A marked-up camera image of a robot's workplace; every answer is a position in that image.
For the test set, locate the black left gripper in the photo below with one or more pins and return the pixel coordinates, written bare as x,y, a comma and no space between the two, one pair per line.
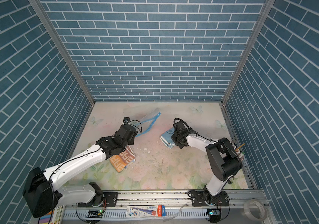
132,139

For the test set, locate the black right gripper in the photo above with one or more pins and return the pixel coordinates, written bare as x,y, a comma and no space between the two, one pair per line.
173,138

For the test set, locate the light blue towel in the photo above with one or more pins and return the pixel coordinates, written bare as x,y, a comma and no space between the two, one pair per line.
166,138

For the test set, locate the clear vacuum bag blue zip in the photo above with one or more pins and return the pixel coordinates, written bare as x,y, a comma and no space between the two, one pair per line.
144,123

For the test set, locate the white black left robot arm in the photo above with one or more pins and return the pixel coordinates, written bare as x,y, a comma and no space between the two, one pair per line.
44,189

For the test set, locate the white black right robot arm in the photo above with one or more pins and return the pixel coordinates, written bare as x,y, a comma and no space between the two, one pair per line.
223,159

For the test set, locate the orange white patterned towel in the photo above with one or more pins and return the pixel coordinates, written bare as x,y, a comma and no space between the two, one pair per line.
123,160

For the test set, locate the cup of tools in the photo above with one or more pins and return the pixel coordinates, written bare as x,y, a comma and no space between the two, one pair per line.
239,149

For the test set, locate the red blue toothpaste box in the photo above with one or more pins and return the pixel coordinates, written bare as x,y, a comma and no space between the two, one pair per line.
146,211

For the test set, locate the clear plastic wrapper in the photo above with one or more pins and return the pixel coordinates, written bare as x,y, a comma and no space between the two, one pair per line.
176,213

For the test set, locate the coloured marker pack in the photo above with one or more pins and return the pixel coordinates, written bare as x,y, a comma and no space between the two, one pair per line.
53,217

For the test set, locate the clear tape roll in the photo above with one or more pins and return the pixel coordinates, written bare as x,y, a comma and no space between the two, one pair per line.
255,210

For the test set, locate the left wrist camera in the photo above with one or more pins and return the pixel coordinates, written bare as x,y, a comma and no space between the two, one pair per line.
126,120

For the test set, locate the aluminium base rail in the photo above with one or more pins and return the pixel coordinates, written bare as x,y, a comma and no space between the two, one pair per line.
116,203

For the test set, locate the aluminium corner post left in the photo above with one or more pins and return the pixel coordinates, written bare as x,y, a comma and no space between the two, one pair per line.
49,27

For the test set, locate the aluminium corner post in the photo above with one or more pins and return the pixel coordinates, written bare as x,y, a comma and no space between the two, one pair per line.
49,27
251,41

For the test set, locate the aluminium corner post right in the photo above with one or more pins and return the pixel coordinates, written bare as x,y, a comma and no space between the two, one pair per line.
251,41

